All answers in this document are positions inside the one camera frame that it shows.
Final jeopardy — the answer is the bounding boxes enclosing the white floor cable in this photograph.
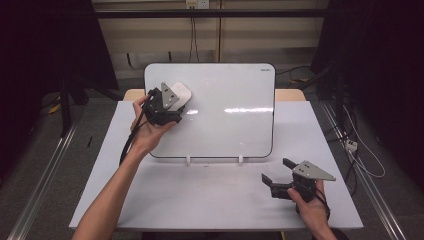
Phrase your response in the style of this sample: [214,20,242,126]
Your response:
[342,104,387,179]

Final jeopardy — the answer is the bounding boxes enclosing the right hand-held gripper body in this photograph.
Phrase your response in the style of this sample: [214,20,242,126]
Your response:
[270,160,337,204]

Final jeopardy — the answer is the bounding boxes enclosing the person's right hand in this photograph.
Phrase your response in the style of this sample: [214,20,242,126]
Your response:
[286,180,332,231]

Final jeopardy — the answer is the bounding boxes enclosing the black metal stand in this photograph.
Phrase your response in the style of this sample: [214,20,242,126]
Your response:
[57,77,74,138]

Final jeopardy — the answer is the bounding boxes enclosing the white wall socket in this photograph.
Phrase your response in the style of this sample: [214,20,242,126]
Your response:
[185,0,211,10]

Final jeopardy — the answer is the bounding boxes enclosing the person's left hand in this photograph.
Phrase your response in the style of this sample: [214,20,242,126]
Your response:
[130,94,178,156]

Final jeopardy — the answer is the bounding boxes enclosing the thin vertical wall pipe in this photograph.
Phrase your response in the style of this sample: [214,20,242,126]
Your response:
[216,0,223,64]

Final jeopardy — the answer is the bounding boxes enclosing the white whiteboard with black rim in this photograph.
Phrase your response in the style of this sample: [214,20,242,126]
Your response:
[143,62,277,160]

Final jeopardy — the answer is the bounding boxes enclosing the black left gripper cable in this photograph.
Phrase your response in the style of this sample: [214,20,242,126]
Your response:
[118,94,155,167]

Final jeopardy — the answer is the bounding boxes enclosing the black curtain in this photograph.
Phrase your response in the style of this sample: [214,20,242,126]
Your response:
[0,0,119,181]
[309,0,424,191]

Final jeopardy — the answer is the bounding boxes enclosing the black hanging cables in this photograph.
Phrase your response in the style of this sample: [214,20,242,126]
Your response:
[188,8,200,64]

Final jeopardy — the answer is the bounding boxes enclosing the metal floor rail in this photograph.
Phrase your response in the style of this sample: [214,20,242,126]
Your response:
[6,122,80,240]
[320,101,408,240]

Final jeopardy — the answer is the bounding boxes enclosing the white whiteboard eraser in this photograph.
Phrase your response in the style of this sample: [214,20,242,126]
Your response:
[170,81,193,112]

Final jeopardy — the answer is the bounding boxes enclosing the wooden table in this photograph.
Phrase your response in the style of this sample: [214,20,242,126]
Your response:
[123,88,306,102]

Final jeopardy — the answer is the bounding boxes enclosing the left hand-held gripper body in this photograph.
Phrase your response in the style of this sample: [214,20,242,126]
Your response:
[143,81,180,127]

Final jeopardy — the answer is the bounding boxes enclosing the black horizontal metal bar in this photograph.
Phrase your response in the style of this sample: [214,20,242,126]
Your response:
[94,8,330,19]

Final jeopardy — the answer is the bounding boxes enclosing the white power strip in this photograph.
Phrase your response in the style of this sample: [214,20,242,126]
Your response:
[344,138,359,153]

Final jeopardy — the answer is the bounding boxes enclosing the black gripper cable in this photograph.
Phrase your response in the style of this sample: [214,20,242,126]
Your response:
[118,94,155,167]
[314,187,332,222]

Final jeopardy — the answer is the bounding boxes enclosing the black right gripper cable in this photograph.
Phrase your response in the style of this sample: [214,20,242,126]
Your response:
[314,187,332,222]

